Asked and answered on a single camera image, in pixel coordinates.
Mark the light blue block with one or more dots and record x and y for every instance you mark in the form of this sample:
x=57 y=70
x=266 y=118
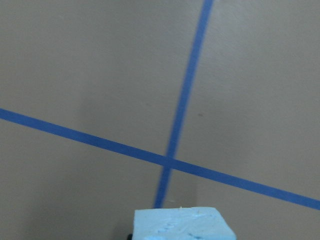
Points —
x=183 y=223

